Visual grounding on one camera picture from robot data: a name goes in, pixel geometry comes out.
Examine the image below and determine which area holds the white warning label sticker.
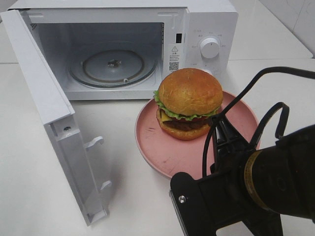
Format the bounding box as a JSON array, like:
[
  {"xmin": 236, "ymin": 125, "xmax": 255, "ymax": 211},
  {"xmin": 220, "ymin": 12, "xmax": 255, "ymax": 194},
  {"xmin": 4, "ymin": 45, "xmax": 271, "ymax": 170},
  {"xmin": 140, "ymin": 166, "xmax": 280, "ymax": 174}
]
[{"xmin": 167, "ymin": 43, "xmax": 182, "ymax": 72}]

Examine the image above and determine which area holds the white microwave oven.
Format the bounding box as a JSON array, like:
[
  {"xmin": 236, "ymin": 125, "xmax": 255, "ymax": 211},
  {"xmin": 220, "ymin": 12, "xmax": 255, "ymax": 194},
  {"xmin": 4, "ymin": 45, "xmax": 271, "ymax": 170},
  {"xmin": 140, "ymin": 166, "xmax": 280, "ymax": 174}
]
[{"xmin": 7, "ymin": 0, "xmax": 238, "ymax": 100}]

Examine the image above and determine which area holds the white lower microwave knob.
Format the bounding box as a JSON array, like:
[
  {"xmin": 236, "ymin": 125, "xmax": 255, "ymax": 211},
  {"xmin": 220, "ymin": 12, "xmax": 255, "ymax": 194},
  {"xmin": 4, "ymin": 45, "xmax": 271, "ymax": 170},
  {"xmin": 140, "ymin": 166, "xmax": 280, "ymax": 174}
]
[{"xmin": 203, "ymin": 69, "xmax": 214, "ymax": 76}]

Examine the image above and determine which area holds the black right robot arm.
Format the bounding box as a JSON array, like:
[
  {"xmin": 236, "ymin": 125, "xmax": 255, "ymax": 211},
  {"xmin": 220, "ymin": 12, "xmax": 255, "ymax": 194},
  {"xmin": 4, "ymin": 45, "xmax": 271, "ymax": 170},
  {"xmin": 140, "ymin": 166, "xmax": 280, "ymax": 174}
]
[{"xmin": 170, "ymin": 118, "xmax": 315, "ymax": 236}]

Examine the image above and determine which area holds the burger with lettuce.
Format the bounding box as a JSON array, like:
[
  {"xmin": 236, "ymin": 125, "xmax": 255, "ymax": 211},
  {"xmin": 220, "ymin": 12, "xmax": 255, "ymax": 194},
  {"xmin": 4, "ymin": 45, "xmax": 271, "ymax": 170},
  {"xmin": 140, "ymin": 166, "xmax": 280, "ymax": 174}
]
[{"xmin": 154, "ymin": 68, "xmax": 223, "ymax": 141}]

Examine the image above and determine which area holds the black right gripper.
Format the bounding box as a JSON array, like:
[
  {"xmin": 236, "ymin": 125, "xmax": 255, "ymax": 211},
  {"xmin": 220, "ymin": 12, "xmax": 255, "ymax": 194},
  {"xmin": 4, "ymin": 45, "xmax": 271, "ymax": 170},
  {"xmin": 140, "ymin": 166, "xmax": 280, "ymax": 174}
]
[{"xmin": 169, "ymin": 115, "xmax": 278, "ymax": 236}]

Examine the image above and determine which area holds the white upper microwave knob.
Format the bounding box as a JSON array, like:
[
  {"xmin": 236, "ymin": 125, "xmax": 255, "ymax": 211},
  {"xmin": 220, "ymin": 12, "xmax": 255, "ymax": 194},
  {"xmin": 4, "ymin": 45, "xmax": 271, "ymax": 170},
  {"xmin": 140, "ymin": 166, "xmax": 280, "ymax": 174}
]
[{"xmin": 199, "ymin": 37, "xmax": 220, "ymax": 59}]

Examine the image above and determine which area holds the white microwave door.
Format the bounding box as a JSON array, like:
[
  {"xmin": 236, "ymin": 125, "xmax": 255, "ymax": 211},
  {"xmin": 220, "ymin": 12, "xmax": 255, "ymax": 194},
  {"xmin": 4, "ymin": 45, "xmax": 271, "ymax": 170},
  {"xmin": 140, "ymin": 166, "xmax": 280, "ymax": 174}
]
[{"xmin": 1, "ymin": 10, "xmax": 107, "ymax": 225}]

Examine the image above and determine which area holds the glass microwave turntable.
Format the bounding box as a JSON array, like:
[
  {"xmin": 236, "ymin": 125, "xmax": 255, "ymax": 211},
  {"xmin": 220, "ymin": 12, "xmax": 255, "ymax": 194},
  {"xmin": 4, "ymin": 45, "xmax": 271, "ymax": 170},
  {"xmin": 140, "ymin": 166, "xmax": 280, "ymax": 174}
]
[{"xmin": 68, "ymin": 41, "xmax": 161, "ymax": 88}]

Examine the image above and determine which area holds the white microwave knob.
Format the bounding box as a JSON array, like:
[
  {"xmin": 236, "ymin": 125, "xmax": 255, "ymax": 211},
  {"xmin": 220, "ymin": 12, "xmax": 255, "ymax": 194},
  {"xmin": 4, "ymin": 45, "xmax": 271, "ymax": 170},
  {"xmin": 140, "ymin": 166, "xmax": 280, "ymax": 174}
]
[
  {"xmin": 203, "ymin": 69, "xmax": 214, "ymax": 76},
  {"xmin": 199, "ymin": 37, "xmax": 220, "ymax": 59}
]

